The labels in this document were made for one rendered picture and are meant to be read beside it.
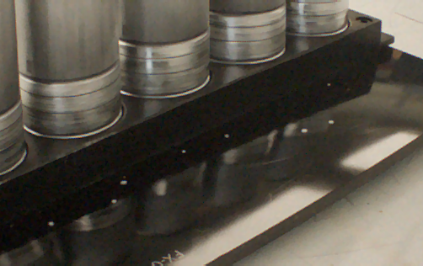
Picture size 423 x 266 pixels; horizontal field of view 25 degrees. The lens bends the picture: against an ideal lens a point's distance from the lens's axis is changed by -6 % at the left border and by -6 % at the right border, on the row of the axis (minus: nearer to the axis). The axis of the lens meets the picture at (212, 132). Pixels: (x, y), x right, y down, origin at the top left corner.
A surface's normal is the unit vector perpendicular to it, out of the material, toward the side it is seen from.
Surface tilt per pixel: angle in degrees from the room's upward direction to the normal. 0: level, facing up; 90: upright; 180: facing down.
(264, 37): 90
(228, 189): 0
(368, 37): 90
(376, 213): 0
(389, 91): 0
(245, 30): 90
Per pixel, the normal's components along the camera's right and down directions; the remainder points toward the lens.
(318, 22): 0.22, 0.45
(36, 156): 0.00, -0.89
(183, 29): 0.54, 0.39
